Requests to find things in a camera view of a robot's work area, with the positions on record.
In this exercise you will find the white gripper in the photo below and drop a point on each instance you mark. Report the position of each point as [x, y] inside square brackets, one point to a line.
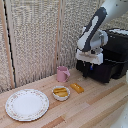
[89, 56]

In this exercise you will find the black air fryer drawer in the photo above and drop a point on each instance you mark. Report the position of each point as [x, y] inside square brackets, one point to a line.
[103, 74]

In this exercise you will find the white black Franka robot arm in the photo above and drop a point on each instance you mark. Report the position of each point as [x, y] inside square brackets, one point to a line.
[95, 26]

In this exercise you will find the yellow rectangular food block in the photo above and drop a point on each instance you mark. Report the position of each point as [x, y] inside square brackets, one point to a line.
[77, 88]

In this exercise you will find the pink mug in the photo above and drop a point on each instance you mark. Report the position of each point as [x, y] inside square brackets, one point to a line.
[62, 74]

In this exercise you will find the yellow fries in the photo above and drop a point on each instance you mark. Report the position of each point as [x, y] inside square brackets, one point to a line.
[61, 92]

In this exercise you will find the small white bowl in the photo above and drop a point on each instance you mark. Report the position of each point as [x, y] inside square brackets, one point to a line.
[61, 96]

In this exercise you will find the white rounded object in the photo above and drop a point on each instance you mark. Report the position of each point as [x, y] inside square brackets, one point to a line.
[123, 120]

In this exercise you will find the beige woven folding screen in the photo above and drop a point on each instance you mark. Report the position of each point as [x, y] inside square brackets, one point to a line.
[30, 40]

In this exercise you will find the white floral rim plate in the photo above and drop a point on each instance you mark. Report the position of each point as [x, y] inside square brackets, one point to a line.
[27, 104]

